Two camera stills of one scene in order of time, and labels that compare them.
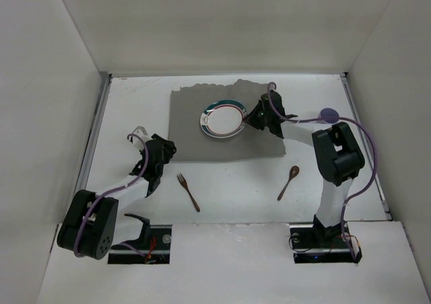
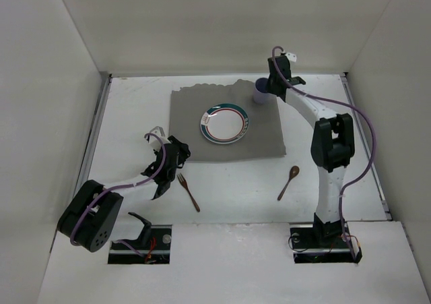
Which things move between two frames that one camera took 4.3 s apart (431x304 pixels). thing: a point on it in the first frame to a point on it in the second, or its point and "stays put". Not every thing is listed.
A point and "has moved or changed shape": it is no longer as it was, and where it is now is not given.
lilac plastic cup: (329, 115) has moved or changed shape
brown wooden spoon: (294, 171) stays put
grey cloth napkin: (188, 141) stays put
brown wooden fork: (185, 185) stays put
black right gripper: (255, 116) to (275, 85)
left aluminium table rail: (102, 98) stays put
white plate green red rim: (223, 118) has moved or changed shape
